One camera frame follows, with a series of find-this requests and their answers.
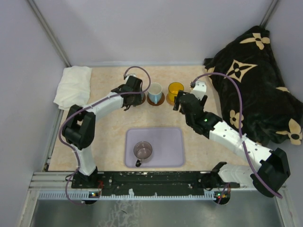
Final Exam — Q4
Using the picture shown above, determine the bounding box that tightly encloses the brown wooden coaster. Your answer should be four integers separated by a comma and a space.
142, 93, 146, 104

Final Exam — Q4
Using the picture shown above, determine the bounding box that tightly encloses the woven rattan coaster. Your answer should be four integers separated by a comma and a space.
166, 94, 176, 106

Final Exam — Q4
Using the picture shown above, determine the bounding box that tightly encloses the white mug blue handle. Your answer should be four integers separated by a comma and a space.
148, 82, 162, 105

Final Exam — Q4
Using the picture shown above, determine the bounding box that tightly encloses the yellow mug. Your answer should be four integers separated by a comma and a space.
168, 82, 184, 103

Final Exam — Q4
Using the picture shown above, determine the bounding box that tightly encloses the dark wooden coaster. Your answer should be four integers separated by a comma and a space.
147, 93, 165, 106

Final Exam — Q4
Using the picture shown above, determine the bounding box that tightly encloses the purple mug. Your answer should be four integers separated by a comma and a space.
134, 141, 153, 167

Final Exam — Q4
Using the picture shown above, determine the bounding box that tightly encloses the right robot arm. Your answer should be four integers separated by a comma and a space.
173, 91, 290, 198

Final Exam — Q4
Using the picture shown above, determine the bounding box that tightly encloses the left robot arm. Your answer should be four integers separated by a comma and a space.
59, 74, 143, 188

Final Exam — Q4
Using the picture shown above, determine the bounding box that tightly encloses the lavender plastic tray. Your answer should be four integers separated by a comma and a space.
124, 127, 185, 168

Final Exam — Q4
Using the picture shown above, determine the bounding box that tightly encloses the white folded cloth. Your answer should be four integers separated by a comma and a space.
53, 66, 92, 110

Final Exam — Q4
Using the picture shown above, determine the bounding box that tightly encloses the black floral blanket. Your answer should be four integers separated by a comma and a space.
204, 26, 303, 145

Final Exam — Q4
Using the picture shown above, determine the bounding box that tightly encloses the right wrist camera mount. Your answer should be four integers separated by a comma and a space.
190, 80, 207, 100

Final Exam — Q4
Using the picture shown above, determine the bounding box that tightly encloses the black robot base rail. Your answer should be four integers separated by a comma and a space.
71, 171, 225, 196

